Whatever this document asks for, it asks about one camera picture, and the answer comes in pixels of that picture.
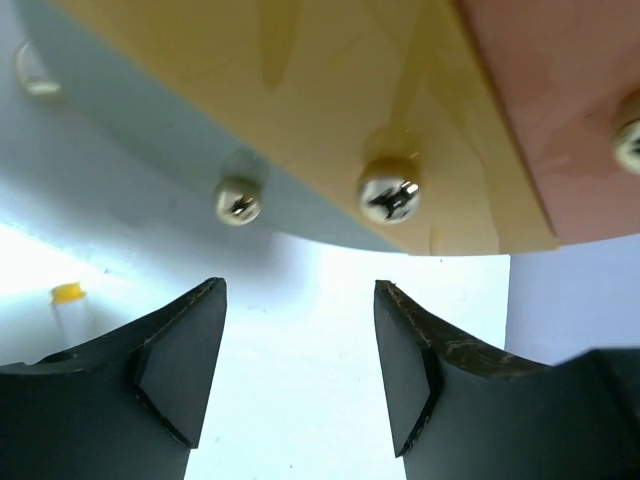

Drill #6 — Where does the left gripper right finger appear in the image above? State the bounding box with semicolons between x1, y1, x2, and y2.
374;281;639;480

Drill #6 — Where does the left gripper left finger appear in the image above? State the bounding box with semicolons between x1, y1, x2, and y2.
1;278;227;479

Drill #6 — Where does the white pen yellow cap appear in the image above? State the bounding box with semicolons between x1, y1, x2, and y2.
50;282;94;348

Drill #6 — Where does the grey-green bottom drawer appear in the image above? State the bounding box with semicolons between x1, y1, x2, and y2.
14;1;395;252

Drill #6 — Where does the orange top drawer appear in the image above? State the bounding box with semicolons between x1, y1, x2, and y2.
461;1;639;245

